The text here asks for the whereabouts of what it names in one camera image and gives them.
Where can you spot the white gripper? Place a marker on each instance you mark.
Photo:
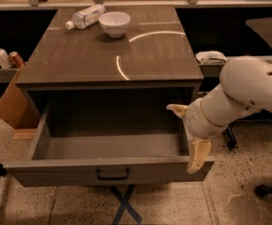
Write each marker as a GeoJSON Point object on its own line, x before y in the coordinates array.
{"type": "Point", "coordinates": [198, 120]}

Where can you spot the grey top drawer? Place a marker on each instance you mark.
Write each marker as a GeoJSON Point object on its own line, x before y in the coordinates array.
{"type": "Point", "coordinates": [95, 146]}

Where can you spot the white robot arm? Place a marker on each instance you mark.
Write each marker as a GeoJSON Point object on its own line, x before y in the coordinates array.
{"type": "Point", "coordinates": [245, 88]}

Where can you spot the grey drawer cabinet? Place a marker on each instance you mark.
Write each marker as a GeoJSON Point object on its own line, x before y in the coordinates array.
{"type": "Point", "coordinates": [98, 85]}

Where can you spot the black table leg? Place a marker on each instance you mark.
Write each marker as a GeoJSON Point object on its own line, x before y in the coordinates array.
{"type": "Point", "coordinates": [231, 140]}

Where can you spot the folded white cloth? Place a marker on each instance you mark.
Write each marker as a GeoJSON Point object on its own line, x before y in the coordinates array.
{"type": "Point", "coordinates": [211, 57]}

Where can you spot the black chair base right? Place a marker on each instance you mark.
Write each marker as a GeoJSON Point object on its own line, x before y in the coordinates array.
{"type": "Point", "coordinates": [263, 190]}

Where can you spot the white ceramic bowl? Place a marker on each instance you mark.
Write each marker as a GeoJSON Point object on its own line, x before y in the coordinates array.
{"type": "Point", "coordinates": [115, 24]}

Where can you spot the clear plastic water bottle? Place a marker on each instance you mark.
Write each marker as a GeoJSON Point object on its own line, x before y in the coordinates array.
{"type": "Point", "coordinates": [86, 17]}

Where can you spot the brown cardboard box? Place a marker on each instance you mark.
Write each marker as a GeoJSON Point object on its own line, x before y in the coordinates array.
{"type": "Point", "coordinates": [15, 109]}

